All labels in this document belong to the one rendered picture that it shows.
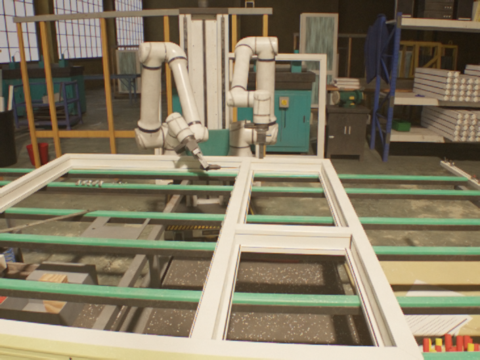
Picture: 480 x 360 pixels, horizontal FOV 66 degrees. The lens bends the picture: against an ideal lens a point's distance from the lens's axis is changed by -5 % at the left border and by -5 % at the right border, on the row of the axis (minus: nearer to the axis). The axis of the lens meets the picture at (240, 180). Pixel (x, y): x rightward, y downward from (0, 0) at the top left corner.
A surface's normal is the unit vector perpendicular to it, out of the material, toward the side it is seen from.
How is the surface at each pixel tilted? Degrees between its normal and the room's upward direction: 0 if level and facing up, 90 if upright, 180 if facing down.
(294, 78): 90
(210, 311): 0
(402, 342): 0
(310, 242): 90
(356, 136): 90
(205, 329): 0
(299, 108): 90
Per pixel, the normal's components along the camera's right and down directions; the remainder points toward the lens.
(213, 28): 0.13, 0.32
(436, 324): 0.00, -0.95
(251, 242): -0.08, 0.32
